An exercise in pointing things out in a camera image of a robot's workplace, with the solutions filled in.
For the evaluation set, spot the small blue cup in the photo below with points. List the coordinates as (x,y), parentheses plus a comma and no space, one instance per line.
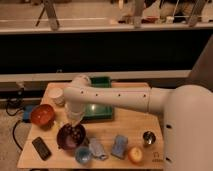
(82,155)

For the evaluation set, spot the yellow apple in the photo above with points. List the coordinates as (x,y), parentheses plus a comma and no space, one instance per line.
(135,155)

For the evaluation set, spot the dark purple bowl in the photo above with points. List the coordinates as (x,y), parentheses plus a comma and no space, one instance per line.
(64,139)

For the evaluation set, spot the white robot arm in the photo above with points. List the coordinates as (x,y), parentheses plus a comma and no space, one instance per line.
(187,111)

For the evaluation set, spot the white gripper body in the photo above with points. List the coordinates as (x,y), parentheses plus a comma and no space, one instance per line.
(75,119)

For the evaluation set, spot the green plastic tray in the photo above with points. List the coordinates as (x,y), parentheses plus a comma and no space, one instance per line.
(96,112)

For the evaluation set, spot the blue power adapter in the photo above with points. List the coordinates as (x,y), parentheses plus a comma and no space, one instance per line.
(26,115)

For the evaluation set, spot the black remote control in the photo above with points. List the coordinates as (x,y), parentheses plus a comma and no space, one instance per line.
(41,148)

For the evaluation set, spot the blue sponge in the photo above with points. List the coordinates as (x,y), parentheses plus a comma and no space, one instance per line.
(119,146)

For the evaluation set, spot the orange bowl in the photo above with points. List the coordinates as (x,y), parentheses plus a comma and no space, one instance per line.
(42,115)

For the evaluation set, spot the purple grapes bunch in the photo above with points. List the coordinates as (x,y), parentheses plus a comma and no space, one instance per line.
(77,134)

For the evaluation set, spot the white paper cup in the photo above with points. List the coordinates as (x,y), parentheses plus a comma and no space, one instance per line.
(56,95)

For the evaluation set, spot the blue grey cloth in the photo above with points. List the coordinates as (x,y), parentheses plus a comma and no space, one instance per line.
(97,149)

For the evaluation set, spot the shiny metal cup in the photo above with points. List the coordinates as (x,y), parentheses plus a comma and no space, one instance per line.
(149,138)

